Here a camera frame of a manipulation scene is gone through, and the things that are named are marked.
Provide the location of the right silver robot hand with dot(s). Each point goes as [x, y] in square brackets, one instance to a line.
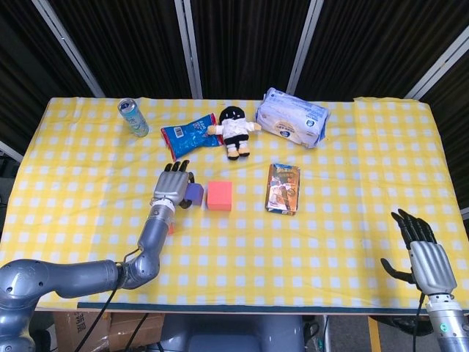
[430, 264]

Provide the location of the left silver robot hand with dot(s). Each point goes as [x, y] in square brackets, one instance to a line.
[170, 185]

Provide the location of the purple cube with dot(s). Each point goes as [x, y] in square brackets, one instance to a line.
[196, 194]

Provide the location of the small red foam cube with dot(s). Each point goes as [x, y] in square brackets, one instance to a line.
[171, 229]

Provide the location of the large red foam cube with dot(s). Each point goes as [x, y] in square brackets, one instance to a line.
[220, 198]

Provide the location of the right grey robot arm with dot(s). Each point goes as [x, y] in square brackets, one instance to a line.
[450, 326]

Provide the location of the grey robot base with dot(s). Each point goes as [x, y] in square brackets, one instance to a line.
[234, 333]

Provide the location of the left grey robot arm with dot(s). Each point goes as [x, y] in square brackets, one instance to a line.
[150, 234]

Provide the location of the blue snack bag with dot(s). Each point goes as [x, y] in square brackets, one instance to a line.
[187, 137]

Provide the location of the light blue drink can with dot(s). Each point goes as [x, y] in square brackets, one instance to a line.
[133, 119]

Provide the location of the plush doll white shirt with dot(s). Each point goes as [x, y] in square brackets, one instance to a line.
[234, 128]

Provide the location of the yellow white checked tablecloth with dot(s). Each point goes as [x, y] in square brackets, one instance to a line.
[256, 256]

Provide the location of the orange biscuit box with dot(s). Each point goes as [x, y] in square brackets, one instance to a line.
[284, 190]

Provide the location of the pale blue tissue pack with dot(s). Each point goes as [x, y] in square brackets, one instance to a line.
[289, 117]

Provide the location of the brown cardboard box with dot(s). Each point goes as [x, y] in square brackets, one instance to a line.
[121, 330]

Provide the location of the white metal frame post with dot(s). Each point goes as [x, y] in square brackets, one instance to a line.
[69, 51]
[304, 47]
[9, 150]
[190, 47]
[438, 66]

